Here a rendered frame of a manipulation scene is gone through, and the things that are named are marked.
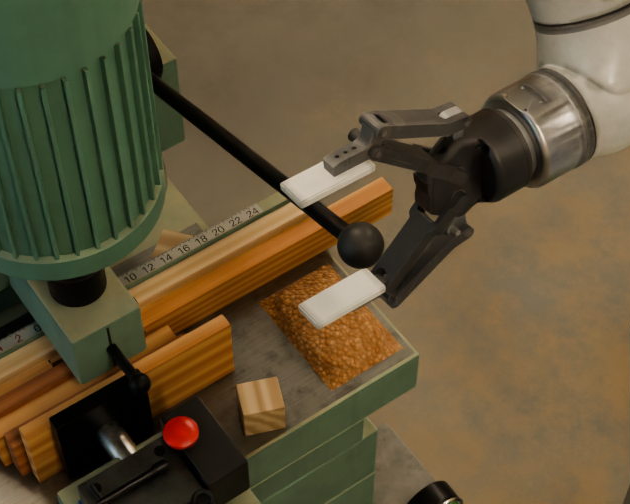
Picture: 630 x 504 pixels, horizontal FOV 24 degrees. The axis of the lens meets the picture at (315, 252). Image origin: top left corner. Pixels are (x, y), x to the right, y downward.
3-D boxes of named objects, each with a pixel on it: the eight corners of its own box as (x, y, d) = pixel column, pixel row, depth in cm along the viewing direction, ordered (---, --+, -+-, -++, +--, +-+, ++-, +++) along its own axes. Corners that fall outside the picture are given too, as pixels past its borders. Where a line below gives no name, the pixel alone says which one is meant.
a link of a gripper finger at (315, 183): (376, 171, 113) (375, 164, 112) (301, 210, 110) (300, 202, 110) (353, 151, 115) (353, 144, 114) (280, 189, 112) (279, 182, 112)
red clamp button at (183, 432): (175, 457, 121) (174, 451, 120) (156, 432, 122) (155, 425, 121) (206, 439, 122) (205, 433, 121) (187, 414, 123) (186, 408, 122)
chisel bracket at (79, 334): (84, 396, 132) (71, 345, 125) (11, 293, 139) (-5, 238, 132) (154, 357, 134) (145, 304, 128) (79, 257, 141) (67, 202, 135)
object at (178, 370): (40, 483, 132) (26, 440, 126) (32, 471, 133) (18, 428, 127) (234, 370, 139) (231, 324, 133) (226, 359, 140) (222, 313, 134)
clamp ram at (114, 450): (103, 529, 129) (90, 480, 122) (62, 467, 133) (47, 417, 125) (189, 477, 132) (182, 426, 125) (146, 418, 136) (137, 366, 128)
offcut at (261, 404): (237, 405, 137) (235, 384, 134) (277, 397, 138) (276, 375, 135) (244, 436, 135) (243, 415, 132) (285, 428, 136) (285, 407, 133)
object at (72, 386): (5, 467, 133) (-4, 440, 129) (-4, 452, 134) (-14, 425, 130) (182, 366, 140) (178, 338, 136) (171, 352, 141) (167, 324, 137)
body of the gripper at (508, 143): (480, 160, 129) (396, 206, 126) (479, 84, 123) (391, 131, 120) (536, 204, 124) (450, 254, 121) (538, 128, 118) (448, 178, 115)
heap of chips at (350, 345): (331, 391, 138) (331, 375, 136) (258, 302, 144) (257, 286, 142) (403, 348, 141) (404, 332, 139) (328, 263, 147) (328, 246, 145)
